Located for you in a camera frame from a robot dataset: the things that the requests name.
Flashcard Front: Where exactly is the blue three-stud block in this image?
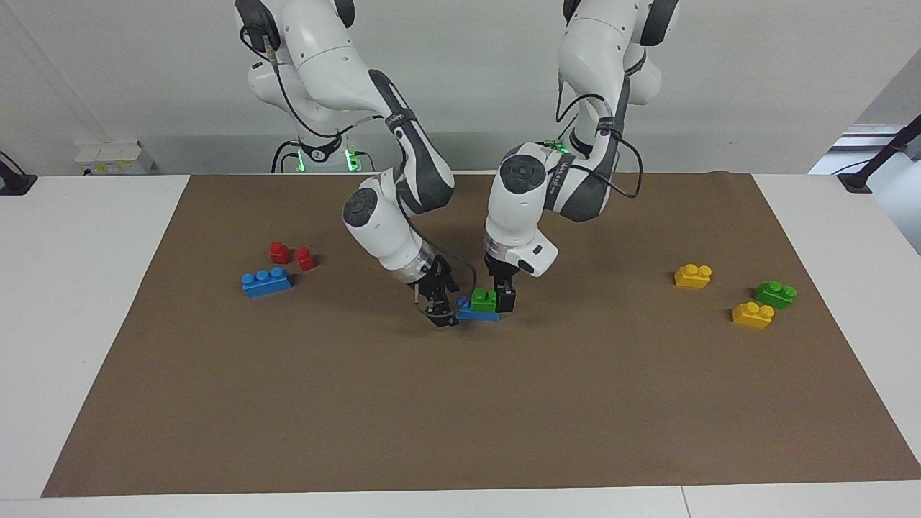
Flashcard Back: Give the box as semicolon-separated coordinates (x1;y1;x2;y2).
456;297;501;322
241;267;293;298

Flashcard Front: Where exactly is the yellow two-stud block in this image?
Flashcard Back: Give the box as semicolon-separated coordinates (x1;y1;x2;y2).
674;264;713;289
732;302;776;330

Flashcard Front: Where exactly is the brown table mat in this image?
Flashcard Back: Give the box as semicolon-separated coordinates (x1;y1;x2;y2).
41;171;921;499

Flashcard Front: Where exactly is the black table clamp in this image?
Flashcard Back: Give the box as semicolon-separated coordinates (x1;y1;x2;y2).
0;151;38;196

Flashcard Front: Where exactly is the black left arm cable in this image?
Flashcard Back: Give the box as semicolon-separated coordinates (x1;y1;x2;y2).
554;76;643;200

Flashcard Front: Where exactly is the white wall socket box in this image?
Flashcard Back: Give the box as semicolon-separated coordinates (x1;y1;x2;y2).
74;140;154;176

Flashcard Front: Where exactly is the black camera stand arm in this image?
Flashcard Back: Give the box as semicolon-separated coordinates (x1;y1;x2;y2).
837;115;921;194

